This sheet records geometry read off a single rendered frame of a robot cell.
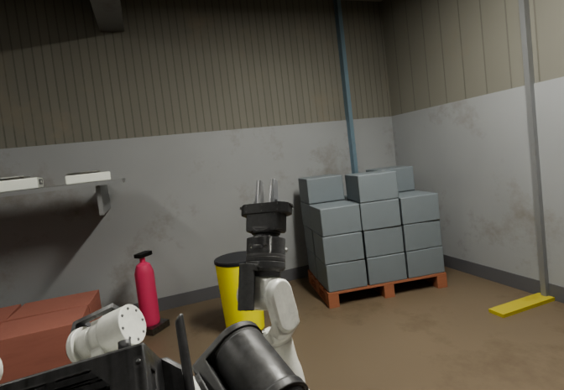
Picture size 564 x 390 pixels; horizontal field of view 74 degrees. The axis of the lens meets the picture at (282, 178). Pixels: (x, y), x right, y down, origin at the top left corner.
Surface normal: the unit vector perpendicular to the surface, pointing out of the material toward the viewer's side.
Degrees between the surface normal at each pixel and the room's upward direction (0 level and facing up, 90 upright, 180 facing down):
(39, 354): 90
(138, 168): 90
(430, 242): 90
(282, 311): 80
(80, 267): 90
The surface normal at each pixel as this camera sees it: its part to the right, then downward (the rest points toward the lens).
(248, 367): -0.33, -0.74
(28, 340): 0.33, 0.01
